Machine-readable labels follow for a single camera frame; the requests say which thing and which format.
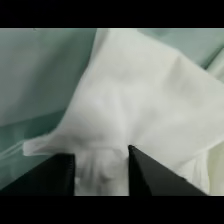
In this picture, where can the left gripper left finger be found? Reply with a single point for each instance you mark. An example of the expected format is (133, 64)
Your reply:
(53, 176)

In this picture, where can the white garment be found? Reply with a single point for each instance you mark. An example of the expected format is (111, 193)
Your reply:
(140, 100)

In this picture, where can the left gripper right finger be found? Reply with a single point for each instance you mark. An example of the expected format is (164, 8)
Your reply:
(153, 176)

